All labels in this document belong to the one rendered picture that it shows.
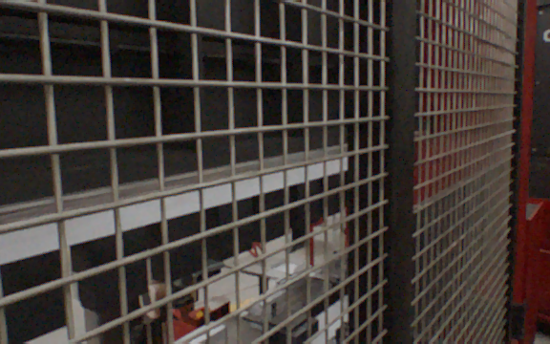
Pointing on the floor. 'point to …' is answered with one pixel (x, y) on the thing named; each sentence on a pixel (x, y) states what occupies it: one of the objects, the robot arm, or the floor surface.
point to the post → (402, 141)
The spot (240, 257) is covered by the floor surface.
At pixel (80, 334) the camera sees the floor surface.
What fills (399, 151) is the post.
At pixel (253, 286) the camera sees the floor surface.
